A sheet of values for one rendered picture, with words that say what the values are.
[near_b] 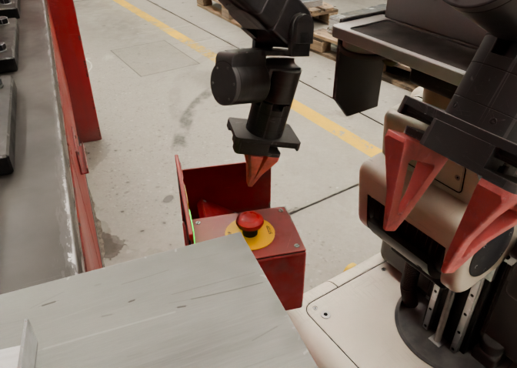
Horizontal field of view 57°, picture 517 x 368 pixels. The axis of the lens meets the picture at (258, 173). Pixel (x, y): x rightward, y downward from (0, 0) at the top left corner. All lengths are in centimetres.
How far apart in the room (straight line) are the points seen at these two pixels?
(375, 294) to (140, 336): 106
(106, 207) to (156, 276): 179
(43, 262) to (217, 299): 29
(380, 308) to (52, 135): 88
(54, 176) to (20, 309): 38
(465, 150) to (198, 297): 19
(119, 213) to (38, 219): 145
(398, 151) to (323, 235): 155
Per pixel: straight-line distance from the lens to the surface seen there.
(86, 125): 258
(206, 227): 71
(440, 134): 34
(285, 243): 68
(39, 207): 65
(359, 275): 137
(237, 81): 61
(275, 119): 68
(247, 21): 65
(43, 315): 33
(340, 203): 207
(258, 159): 70
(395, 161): 36
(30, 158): 76
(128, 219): 203
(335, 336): 122
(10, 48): 114
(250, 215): 68
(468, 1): 28
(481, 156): 32
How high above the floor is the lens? 123
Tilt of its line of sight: 34 degrees down
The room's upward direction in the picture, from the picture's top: straight up
